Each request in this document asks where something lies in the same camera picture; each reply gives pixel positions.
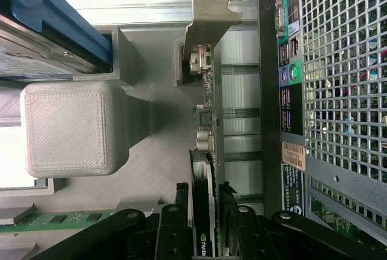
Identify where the open black PC case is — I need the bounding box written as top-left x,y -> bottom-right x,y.
256,0 -> 387,260

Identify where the green RAM stick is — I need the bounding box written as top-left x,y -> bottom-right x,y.
0,211 -> 117,235

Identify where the grey printed parts rack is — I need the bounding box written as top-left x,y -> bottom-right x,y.
0,25 -> 197,260

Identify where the silver CPU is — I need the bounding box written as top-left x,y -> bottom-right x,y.
0,126 -> 34,188

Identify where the hard disk with blue carrier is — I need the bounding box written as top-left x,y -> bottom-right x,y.
0,0 -> 111,81

